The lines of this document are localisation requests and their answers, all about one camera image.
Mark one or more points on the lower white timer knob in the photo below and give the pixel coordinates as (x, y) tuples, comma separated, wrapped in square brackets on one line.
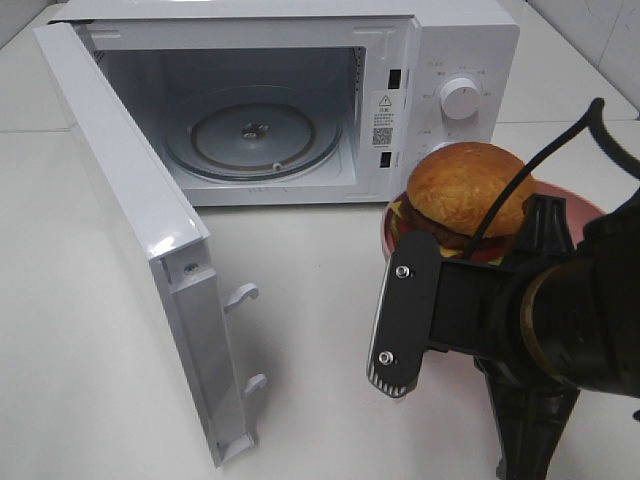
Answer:
[(442, 145)]

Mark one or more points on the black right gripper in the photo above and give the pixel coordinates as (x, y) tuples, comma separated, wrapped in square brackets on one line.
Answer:
[(477, 311)]

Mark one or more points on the white warning label sticker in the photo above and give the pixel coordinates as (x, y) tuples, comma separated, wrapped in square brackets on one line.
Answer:
[(383, 118)]

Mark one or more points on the glass microwave turntable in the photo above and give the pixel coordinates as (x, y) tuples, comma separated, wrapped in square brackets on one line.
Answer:
[(253, 133)]

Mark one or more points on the wrist camera mount plate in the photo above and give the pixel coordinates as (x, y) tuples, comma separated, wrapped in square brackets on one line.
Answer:
[(404, 314)]

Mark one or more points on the upper white power knob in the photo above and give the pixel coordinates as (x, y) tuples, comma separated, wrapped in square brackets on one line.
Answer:
[(459, 98)]

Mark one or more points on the white microwave door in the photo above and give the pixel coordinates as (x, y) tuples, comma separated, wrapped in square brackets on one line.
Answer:
[(155, 223)]

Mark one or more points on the white microwave oven body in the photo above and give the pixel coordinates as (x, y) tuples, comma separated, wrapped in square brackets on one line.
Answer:
[(156, 54)]

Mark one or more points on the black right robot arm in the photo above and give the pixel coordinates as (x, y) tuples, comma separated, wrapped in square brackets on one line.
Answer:
[(553, 319)]

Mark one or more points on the burger with sesame bun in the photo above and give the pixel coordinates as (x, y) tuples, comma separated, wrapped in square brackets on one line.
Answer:
[(449, 193)]

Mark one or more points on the pink plate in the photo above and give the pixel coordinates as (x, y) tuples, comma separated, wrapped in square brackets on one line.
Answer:
[(579, 212)]

